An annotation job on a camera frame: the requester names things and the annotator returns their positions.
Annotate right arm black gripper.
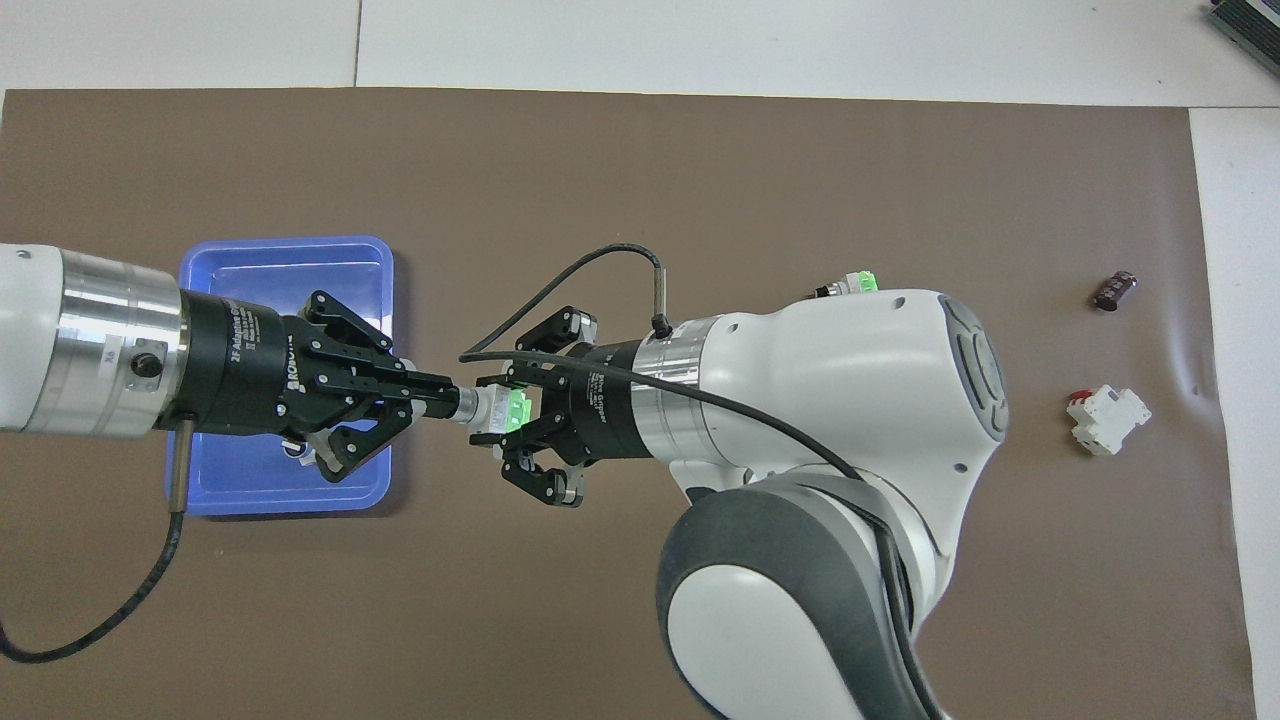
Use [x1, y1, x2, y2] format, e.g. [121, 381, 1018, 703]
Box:
[476, 305, 653, 511]

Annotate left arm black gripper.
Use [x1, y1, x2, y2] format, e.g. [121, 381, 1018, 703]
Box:
[158, 289, 460, 485]

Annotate blue plastic tray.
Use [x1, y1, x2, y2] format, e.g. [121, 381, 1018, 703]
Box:
[165, 236, 394, 517]

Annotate brown table mat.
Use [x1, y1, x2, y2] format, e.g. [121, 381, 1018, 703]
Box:
[0, 88, 1259, 720]

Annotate white circuit breaker red lever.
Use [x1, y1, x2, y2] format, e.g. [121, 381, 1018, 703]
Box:
[1066, 385, 1152, 457]

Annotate dark cylindrical capacitor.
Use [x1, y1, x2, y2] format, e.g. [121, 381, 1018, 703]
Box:
[1093, 270, 1140, 312]

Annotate grey finned metal device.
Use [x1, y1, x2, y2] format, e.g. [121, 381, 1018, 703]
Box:
[1207, 0, 1280, 53]

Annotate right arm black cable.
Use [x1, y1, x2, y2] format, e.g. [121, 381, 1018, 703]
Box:
[458, 245, 946, 720]

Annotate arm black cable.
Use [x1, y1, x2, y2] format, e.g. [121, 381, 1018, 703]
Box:
[458, 245, 946, 720]
[0, 413, 193, 664]

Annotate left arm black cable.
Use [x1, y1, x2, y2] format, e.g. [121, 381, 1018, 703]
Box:
[0, 413, 193, 664]

